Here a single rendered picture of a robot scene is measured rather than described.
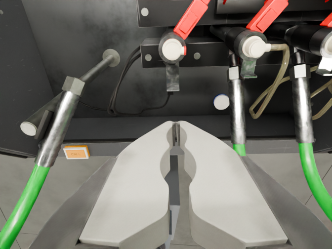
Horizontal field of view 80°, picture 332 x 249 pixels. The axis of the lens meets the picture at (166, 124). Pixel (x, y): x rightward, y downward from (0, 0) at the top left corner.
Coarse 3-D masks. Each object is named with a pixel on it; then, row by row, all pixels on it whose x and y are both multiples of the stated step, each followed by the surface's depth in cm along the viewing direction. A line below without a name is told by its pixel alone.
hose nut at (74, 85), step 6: (66, 78) 21; (72, 78) 21; (66, 84) 21; (72, 84) 20; (78, 84) 21; (84, 84) 21; (66, 90) 21; (72, 90) 21; (78, 90) 21; (84, 90) 22
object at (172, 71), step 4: (168, 64) 21; (176, 64) 21; (168, 68) 21; (172, 68) 21; (176, 68) 21; (168, 72) 22; (172, 72) 22; (176, 72) 22; (168, 76) 22; (172, 76) 22; (176, 76) 22; (168, 80) 22; (172, 80) 22; (176, 80) 22; (168, 84) 22; (172, 84) 22; (176, 84) 22
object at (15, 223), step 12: (36, 168) 20; (48, 168) 20; (36, 180) 20; (24, 192) 19; (36, 192) 20; (24, 204) 19; (12, 216) 18; (24, 216) 19; (12, 228) 18; (0, 240) 17; (12, 240) 18
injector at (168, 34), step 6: (168, 30) 23; (162, 36) 23; (168, 36) 19; (174, 36) 19; (180, 36) 20; (162, 42) 20; (180, 42) 20; (162, 48) 21; (162, 54) 20; (168, 60) 21; (174, 60) 21; (180, 60) 21
